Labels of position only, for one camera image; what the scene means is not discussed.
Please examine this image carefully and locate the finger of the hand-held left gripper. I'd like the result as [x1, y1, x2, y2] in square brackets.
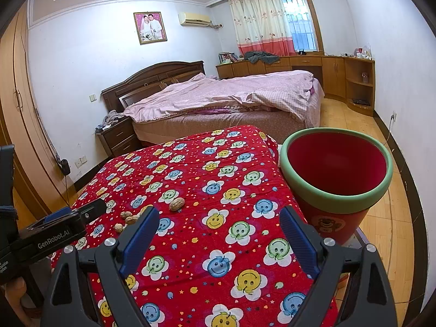
[70, 198, 107, 227]
[44, 207, 74, 222]

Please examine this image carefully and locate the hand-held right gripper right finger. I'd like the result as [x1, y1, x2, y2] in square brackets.
[279, 206, 399, 327]

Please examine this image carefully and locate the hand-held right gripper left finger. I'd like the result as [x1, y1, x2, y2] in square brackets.
[40, 205, 161, 327]

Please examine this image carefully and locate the red bin with green rim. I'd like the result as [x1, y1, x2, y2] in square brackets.
[278, 128, 394, 246]

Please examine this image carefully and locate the person's left hand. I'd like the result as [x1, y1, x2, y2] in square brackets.
[0, 274, 28, 327]

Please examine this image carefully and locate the red smiley flower blanket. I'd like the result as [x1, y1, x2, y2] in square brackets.
[51, 125, 341, 327]

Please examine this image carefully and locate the dark wooden nightstand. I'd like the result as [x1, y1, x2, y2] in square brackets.
[95, 117, 143, 159]

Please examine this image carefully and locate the pale clothes heap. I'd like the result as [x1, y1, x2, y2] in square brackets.
[99, 110, 128, 126]

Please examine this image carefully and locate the wooden wardrobe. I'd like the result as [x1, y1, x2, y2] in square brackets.
[0, 10, 69, 212]

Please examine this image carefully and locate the dark wooden bed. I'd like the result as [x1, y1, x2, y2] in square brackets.
[101, 60, 325, 144]

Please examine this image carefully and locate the pink quilt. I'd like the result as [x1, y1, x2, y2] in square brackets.
[123, 70, 322, 123]

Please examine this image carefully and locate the long wooden desk cabinet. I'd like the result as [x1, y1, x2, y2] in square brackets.
[216, 54, 376, 116]

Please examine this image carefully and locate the dark grey clothes heap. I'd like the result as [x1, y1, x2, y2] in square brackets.
[243, 51, 281, 65]

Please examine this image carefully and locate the barred window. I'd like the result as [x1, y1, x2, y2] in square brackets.
[279, 0, 324, 53]

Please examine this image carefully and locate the white air conditioner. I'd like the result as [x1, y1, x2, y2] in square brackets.
[178, 12, 212, 27]

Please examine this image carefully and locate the floral curtain with red hem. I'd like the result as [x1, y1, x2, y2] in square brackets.
[229, 0, 295, 57]

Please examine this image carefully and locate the framed wall photo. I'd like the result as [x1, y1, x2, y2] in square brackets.
[134, 11, 167, 46]

